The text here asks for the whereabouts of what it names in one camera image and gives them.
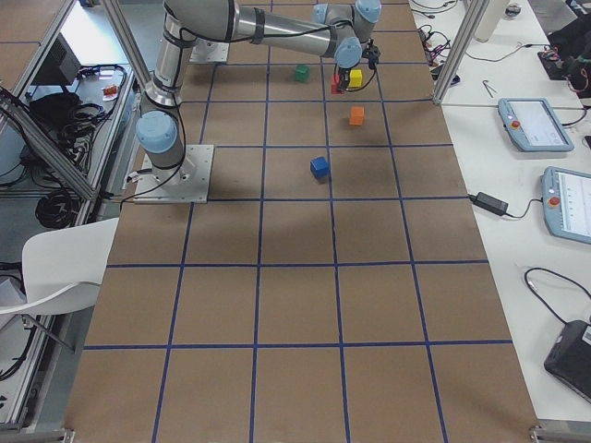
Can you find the green wooden block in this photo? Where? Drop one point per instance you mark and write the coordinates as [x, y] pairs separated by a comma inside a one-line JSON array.
[[301, 73]]

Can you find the teach pendant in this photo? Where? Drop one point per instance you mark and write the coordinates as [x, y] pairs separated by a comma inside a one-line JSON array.
[[533, 126], [566, 203]]

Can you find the orange wooden block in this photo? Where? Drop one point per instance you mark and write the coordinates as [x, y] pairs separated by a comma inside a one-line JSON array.
[[357, 116]]

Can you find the aluminium frame post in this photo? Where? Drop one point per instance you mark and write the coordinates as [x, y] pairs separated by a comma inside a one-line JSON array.
[[460, 43]]

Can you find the red wooden block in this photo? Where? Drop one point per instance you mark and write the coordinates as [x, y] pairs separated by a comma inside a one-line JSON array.
[[335, 85]]

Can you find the upper teach pendant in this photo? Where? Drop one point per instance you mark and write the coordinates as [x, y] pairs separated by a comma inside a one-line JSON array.
[[533, 126]]

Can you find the white chair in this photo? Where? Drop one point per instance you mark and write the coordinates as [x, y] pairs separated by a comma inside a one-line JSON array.
[[63, 270]]

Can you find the black computer box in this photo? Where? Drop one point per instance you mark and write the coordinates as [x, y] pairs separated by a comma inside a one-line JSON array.
[[60, 66]]

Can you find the black power adapter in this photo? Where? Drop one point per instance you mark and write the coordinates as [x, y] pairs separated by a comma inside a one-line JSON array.
[[489, 203]]

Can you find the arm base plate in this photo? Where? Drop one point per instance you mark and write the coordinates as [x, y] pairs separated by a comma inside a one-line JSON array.
[[206, 52], [190, 184]]

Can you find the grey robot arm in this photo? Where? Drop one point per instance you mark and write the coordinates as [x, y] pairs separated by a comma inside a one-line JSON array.
[[340, 32]]

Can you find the black laptop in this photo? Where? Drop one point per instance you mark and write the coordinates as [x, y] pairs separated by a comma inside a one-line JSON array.
[[569, 358]]

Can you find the lower teach pendant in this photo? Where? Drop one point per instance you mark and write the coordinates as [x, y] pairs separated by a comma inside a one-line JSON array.
[[566, 203]]

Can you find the blue wooden block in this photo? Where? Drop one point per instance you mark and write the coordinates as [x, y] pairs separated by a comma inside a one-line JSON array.
[[319, 167]]

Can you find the yellow wooden block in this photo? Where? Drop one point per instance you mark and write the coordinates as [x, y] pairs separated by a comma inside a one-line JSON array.
[[355, 79]]

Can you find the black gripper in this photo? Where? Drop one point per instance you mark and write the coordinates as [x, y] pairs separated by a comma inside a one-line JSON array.
[[342, 74]]

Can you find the white paper roll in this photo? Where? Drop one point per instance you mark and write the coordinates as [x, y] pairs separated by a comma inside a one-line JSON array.
[[489, 22]]

